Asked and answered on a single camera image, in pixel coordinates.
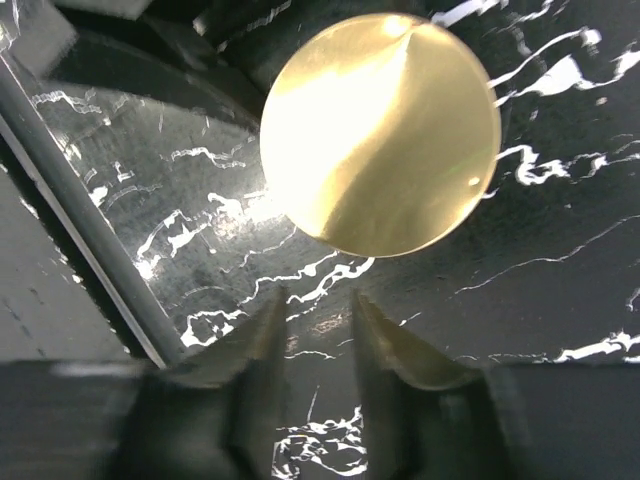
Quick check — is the white round jar lid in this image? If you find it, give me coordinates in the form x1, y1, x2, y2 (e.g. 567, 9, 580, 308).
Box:
260, 13, 501, 258

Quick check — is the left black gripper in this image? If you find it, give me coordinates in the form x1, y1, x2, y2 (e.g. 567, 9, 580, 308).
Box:
44, 1, 279, 125

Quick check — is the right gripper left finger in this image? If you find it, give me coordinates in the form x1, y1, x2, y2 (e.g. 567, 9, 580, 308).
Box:
1, 288, 287, 479

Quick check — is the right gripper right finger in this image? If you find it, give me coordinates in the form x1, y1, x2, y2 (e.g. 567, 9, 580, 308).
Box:
352, 293, 639, 479

